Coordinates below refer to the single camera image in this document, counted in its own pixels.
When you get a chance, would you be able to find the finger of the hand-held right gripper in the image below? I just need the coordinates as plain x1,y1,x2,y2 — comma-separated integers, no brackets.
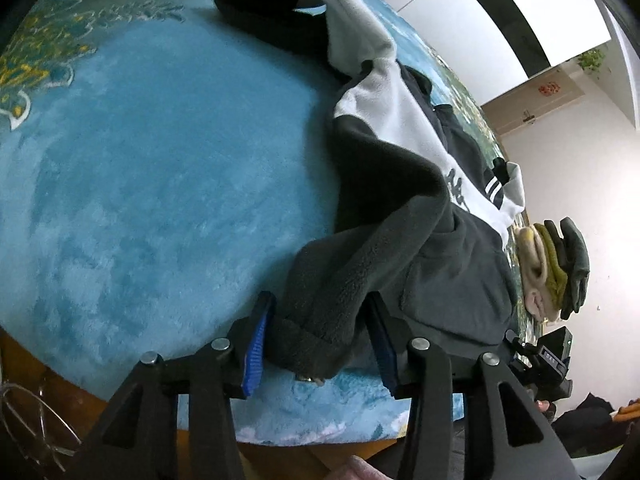
502,329,532,363

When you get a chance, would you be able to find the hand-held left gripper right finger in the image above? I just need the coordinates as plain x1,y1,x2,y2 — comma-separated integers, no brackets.
365,291,581,480

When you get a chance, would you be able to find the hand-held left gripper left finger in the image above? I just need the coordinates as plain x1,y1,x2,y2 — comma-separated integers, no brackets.
70,290,278,480

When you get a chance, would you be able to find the black white grey fleece jacket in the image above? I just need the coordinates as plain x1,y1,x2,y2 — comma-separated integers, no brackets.
214,0,527,382

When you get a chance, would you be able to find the dark cloth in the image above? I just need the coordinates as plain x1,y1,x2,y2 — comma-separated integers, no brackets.
550,393,640,458

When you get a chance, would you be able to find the folded beige garment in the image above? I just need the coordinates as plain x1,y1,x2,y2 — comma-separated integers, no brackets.
515,224,561,322

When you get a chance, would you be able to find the folded olive garment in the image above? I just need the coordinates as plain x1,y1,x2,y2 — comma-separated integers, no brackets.
534,224,570,308

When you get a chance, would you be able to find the orange cloth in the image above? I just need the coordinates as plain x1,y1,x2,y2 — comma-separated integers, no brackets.
614,398,640,422

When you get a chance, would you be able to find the pink cloth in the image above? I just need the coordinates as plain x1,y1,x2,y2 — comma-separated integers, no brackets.
324,455,397,480

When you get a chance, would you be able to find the blue printed blanket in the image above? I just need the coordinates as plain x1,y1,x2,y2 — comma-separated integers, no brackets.
0,0,546,446

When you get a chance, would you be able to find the green hanging plant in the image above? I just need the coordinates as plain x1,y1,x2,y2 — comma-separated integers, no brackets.
576,46,608,80

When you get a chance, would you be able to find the metal wire rack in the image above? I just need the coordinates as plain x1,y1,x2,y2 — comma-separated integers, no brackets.
0,382,83,473

